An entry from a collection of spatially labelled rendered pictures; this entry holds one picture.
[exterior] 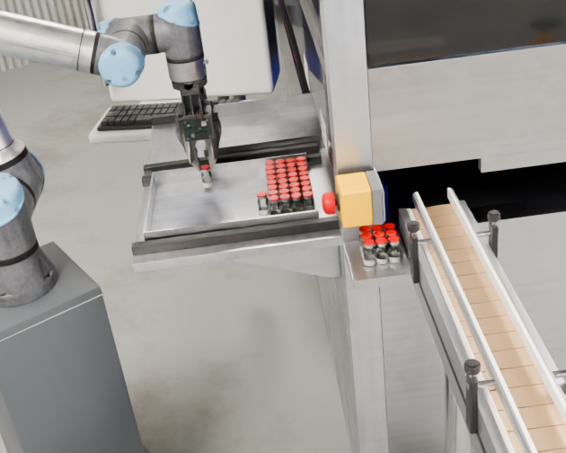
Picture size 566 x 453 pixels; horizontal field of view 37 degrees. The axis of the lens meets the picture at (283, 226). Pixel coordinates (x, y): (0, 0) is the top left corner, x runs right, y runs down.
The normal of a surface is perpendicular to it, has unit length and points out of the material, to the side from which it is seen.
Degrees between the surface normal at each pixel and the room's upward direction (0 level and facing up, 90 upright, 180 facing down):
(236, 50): 90
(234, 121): 0
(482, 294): 0
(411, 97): 90
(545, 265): 90
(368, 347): 90
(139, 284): 0
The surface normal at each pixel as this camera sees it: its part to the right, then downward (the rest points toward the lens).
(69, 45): 0.17, 0.11
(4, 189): -0.11, -0.78
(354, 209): 0.07, 0.51
